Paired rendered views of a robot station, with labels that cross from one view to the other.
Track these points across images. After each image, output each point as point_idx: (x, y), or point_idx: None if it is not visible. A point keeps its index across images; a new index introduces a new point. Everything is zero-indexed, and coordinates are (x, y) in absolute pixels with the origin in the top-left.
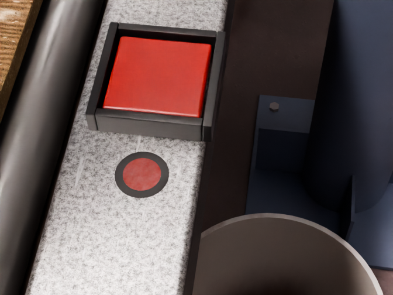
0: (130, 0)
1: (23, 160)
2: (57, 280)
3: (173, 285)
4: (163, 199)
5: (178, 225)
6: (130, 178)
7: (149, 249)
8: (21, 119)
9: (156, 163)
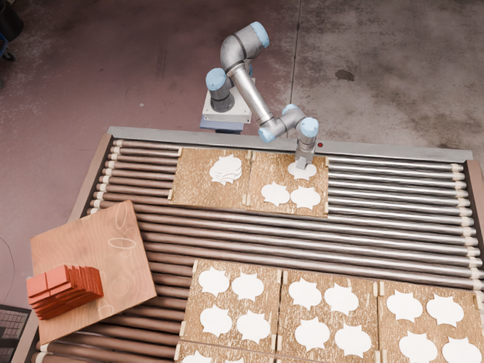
0: (294, 148)
1: (320, 155)
2: (333, 150)
3: (332, 141)
4: (323, 142)
5: (325, 141)
6: (320, 145)
7: (328, 143)
8: (315, 155)
9: (318, 143)
